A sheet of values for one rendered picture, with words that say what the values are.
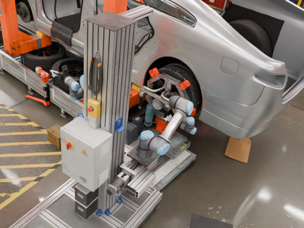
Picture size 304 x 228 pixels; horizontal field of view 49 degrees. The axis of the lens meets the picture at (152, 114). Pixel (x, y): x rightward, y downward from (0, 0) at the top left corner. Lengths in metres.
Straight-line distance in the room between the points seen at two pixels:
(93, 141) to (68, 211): 1.06
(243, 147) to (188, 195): 1.22
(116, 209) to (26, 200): 0.97
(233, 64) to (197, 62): 0.39
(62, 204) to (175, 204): 1.19
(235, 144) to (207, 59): 1.70
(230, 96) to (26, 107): 2.88
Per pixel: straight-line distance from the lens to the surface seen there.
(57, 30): 4.90
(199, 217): 3.21
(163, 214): 3.59
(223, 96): 3.33
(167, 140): 2.77
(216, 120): 3.49
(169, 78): 3.51
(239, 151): 4.57
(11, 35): 4.97
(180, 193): 3.81
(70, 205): 3.34
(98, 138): 2.45
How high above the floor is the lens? 2.83
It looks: 36 degrees down
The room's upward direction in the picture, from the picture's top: 9 degrees clockwise
